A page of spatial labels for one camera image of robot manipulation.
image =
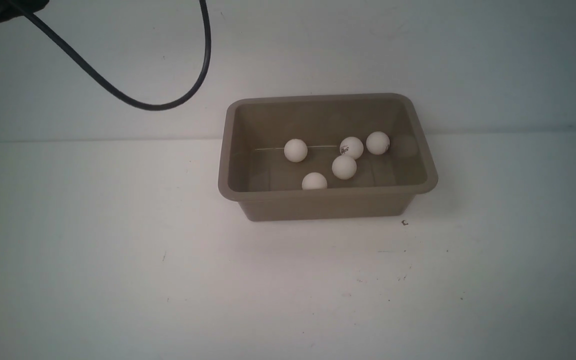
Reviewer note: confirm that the white ping-pong ball with logo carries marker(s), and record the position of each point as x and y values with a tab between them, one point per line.
351	147

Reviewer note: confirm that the tan plastic storage bin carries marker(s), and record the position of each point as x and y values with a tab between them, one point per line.
255	173

